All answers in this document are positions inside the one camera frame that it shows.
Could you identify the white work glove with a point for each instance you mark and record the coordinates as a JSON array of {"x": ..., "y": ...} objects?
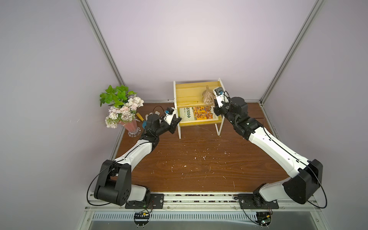
[{"x": 147, "y": 116}]

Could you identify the yellow white bookshelf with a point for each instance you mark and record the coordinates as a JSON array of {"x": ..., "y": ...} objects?
[{"x": 190, "y": 95}]

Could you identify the yellow handled blue tool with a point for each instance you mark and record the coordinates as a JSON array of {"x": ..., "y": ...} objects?
[{"x": 144, "y": 122}]

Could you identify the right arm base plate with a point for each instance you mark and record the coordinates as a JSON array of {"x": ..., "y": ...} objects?
[{"x": 258, "y": 201}]

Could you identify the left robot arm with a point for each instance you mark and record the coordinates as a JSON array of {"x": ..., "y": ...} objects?
[{"x": 114, "y": 181}]

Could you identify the circuit board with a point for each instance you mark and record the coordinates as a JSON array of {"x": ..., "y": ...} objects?
[
  {"x": 141, "y": 219},
  {"x": 263, "y": 219}
]

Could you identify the striped beige cloth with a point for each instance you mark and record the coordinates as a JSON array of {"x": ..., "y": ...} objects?
[{"x": 208, "y": 97}]

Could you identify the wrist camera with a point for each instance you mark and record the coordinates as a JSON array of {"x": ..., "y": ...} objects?
[
  {"x": 170, "y": 112},
  {"x": 220, "y": 96}
]

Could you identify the aluminium mounting rail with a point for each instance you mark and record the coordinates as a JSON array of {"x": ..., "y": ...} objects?
[{"x": 220, "y": 201}]

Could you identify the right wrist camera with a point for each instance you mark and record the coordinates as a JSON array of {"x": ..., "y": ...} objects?
[{"x": 220, "y": 96}]

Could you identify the flower bouquet in pink vase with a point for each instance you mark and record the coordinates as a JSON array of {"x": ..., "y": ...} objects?
[{"x": 123, "y": 105}]

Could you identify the left circuit board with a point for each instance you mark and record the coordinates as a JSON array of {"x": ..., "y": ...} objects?
[{"x": 141, "y": 219}]

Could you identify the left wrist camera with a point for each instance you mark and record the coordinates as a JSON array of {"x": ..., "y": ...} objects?
[{"x": 170, "y": 112}]

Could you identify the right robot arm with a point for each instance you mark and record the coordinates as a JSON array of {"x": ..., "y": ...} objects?
[{"x": 304, "y": 176}]

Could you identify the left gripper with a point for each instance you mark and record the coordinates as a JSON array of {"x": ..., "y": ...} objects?
[{"x": 169, "y": 125}]

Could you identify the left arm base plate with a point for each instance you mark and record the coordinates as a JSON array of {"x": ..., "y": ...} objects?
[{"x": 151, "y": 201}]

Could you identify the right circuit board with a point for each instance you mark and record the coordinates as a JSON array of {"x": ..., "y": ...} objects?
[{"x": 263, "y": 219}]

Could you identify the colourful picture book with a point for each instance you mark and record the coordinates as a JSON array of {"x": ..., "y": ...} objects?
[{"x": 197, "y": 114}]

